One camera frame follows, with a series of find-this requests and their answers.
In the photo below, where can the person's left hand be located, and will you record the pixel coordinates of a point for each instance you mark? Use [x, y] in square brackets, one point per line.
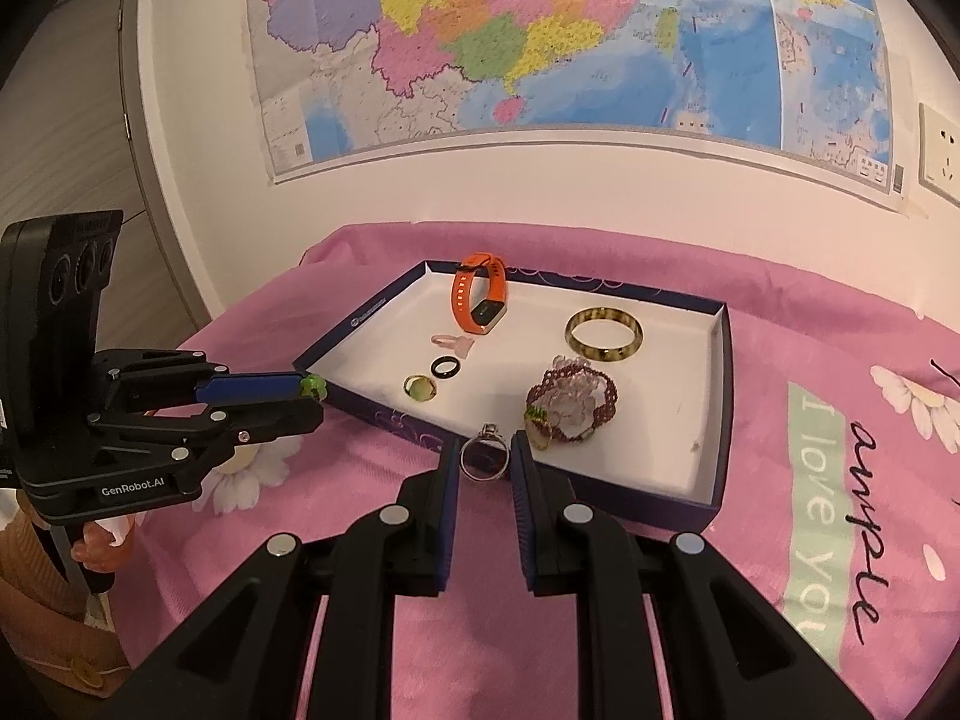
[101, 551]

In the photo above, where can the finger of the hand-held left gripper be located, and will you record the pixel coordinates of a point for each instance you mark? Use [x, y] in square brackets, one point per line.
[247, 388]
[277, 420]

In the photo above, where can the white wall socket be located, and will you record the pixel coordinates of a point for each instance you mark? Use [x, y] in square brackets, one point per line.
[941, 154]

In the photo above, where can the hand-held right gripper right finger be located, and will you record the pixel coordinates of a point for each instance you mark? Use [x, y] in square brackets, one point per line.
[529, 532]

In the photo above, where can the colourful wall map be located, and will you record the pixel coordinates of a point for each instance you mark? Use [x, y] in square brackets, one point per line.
[562, 37]

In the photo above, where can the amber bangle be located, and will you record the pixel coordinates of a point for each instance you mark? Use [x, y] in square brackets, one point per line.
[574, 337]

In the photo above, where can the dark blue box tray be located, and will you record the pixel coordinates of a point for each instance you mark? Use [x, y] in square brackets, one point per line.
[637, 420]

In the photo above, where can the grey wooden door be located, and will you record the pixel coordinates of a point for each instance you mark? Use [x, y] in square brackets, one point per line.
[75, 127]

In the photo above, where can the person's left forearm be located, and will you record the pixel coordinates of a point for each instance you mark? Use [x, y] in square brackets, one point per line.
[37, 600]

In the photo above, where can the orange smart band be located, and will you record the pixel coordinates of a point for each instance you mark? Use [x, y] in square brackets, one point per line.
[461, 300]

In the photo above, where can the pink printed blanket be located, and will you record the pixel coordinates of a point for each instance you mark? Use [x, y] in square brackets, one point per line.
[765, 592]

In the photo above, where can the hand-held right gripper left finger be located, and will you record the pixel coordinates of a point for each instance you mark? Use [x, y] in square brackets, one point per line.
[442, 532]

